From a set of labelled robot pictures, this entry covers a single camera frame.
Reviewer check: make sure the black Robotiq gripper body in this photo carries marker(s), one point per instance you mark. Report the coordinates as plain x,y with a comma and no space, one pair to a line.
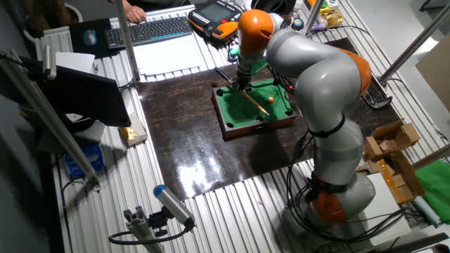
243,78

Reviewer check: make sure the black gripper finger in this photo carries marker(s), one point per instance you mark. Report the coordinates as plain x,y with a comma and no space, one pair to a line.
236,88
243,89

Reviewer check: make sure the yellow pool ball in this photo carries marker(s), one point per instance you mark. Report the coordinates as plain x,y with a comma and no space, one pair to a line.
270,100

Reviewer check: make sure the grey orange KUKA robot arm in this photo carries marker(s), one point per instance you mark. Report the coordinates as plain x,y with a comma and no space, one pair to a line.
323,88

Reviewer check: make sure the mini green pool table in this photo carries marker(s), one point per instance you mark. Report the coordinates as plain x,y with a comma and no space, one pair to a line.
239,112

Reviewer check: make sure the person's hand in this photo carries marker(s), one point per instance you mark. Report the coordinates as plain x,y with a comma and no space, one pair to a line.
136,14

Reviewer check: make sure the grey orange teach pendant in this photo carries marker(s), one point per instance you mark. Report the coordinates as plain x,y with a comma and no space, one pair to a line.
214,15

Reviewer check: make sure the dark marble pattern mat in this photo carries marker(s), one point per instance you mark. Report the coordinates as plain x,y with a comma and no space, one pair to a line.
183,133

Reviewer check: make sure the white paper sheet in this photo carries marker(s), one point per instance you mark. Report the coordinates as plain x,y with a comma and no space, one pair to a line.
75,61
168,54

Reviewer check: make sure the small black tape roll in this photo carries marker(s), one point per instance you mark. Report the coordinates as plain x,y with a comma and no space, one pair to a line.
297,24

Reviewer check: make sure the large black spool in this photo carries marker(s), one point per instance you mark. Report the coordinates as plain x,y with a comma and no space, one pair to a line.
274,5

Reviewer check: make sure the black computer keyboard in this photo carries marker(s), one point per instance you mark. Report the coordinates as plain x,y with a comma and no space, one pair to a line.
147,31

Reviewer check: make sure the gold shiny object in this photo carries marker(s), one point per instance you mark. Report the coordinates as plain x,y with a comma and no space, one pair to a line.
332,17

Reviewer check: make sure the gold foil box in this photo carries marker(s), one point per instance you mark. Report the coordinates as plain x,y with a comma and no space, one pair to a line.
133,131

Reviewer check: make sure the black flat monitor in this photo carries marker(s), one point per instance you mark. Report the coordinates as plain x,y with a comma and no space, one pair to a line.
88,98

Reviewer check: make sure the dark computer mouse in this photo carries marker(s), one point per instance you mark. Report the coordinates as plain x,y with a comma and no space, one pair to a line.
90,37

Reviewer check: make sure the brown cardboard box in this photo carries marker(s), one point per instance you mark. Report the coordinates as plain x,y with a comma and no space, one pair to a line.
390,138
400,182

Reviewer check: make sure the black mouse pad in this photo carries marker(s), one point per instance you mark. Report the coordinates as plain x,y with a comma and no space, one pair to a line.
79,45

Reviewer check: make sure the blue plastic packet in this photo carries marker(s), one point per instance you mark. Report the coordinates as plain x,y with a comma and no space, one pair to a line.
84,160

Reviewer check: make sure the short aluminium profile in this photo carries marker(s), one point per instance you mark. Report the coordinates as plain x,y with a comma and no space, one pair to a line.
140,228

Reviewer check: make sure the beige board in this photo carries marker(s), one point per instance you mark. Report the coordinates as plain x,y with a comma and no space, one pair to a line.
436,77

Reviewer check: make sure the long aluminium boom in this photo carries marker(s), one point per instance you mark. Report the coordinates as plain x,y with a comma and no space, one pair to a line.
42,112

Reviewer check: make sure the green cloth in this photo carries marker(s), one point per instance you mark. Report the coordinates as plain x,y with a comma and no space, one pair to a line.
436,189

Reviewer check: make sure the pale blue rolled tube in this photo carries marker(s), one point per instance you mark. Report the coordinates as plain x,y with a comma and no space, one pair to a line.
427,211

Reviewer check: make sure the aluminium frame post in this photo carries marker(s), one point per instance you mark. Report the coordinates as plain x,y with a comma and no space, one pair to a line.
432,156
411,47
313,15
126,42

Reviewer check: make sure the grey camera blue cap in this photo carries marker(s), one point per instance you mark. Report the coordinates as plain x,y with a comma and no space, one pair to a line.
174,205

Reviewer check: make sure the black rectangular frame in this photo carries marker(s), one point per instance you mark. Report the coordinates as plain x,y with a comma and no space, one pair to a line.
378,102

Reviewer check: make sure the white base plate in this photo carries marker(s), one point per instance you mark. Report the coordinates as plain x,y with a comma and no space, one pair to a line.
383,211

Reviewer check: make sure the silver cylindrical camera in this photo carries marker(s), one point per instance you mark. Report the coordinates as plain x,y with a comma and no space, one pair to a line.
49,61

